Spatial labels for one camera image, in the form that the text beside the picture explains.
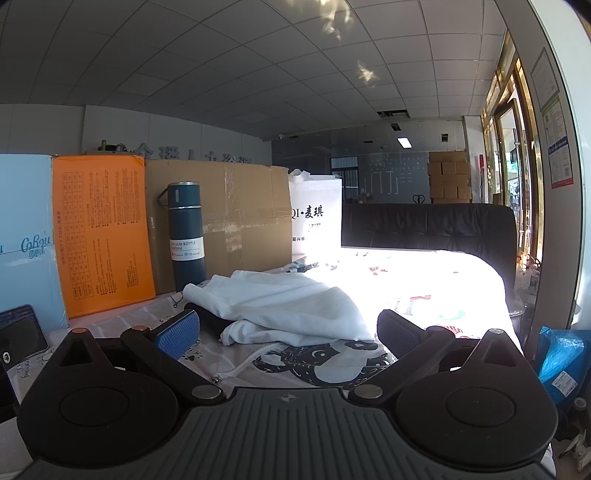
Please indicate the light blue foam board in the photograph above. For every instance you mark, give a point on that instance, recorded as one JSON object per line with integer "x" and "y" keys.
{"x": 29, "y": 270}

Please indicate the stacked cardboard boxes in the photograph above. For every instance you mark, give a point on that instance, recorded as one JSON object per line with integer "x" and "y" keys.
{"x": 450, "y": 177}

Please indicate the brown cardboard sheet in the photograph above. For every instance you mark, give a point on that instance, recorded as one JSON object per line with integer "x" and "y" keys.
{"x": 246, "y": 213}

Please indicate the blue plastic bag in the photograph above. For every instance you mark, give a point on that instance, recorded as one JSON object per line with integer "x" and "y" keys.
{"x": 564, "y": 363}

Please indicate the black sofa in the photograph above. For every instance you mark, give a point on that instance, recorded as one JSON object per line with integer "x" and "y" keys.
{"x": 484, "y": 230}

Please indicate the white printed shopping bag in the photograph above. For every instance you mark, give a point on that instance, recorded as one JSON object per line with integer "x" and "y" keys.
{"x": 316, "y": 214}

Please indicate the dark blue vacuum bottle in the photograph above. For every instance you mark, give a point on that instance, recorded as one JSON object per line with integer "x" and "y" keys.
{"x": 186, "y": 232}

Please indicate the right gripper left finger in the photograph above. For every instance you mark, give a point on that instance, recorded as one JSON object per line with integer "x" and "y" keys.
{"x": 156, "y": 353}

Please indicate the cartoon printed bed sheet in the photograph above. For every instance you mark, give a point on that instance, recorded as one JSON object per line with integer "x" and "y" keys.
{"x": 454, "y": 290}

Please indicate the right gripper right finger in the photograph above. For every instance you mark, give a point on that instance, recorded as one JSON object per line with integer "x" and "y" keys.
{"x": 418, "y": 353}

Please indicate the orange printed board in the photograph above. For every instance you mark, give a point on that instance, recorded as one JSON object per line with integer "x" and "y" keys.
{"x": 100, "y": 232}

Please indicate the black garment under white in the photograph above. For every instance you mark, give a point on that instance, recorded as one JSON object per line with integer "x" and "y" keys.
{"x": 210, "y": 322}

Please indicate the black smartphone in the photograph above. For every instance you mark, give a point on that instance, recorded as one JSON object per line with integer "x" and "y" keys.
{"x": 20, "y": 335}

